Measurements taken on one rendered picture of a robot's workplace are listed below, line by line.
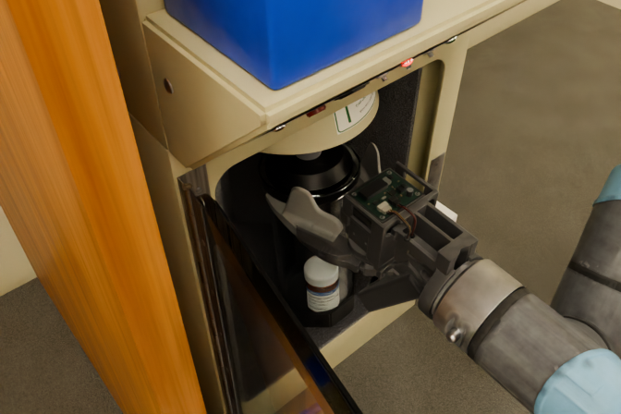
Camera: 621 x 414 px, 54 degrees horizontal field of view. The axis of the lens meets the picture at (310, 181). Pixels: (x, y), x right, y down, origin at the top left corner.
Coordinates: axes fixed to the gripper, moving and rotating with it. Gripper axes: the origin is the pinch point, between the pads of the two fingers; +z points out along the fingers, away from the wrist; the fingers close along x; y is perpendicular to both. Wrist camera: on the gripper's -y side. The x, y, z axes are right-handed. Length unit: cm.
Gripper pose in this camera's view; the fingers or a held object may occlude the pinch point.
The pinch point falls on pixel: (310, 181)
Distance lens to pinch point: 65.3
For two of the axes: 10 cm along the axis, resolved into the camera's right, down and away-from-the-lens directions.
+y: 0.1, -7.1, -7.1
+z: -6.4, -5.5, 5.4
